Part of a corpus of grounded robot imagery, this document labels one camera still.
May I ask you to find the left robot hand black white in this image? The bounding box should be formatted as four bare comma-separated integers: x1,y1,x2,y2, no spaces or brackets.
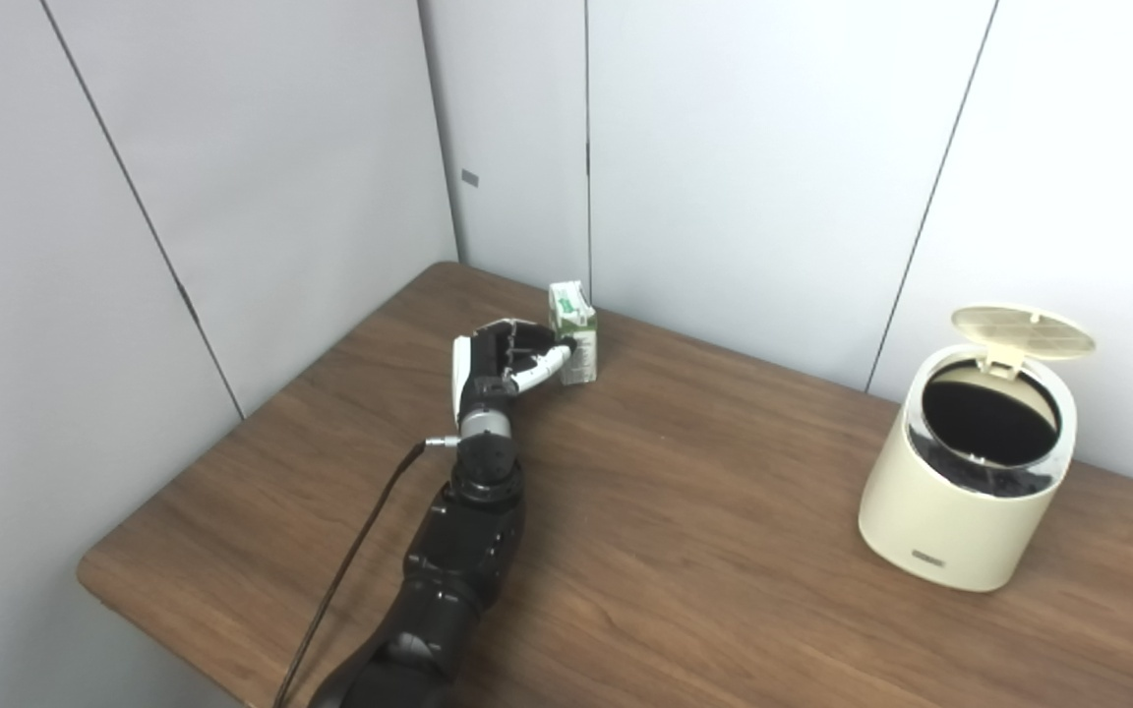
450,319,577,414

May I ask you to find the green white milk carton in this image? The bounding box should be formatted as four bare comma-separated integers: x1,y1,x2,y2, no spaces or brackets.
547,281,599,386

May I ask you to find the cream-colored bin body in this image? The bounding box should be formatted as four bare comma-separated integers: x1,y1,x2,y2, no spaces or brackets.
858,339,1079,593

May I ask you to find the cream round bin lid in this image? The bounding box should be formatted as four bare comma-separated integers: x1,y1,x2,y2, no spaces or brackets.
950,305,1097,380

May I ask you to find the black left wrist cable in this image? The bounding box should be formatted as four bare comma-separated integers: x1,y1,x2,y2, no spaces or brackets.
271,436,461,708

